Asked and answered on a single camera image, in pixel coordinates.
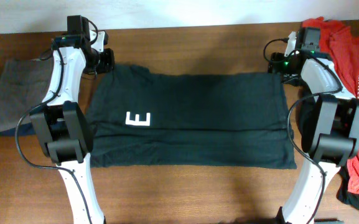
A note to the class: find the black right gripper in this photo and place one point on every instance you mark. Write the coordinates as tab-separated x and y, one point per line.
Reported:
277	68

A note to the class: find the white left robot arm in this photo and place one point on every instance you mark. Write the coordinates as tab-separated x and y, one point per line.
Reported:
65	136

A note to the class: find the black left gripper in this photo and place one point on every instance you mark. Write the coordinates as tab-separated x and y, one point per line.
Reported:
107	61

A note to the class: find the black garment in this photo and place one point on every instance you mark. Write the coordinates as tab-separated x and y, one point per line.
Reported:
303	113

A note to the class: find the grey folded trousers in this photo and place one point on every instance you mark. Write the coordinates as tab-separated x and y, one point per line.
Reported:
23	85

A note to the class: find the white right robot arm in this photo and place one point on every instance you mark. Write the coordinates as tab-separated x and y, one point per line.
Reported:
330	132

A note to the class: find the dark green t-shirt white letters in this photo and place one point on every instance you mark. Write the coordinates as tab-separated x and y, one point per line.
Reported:
144	118

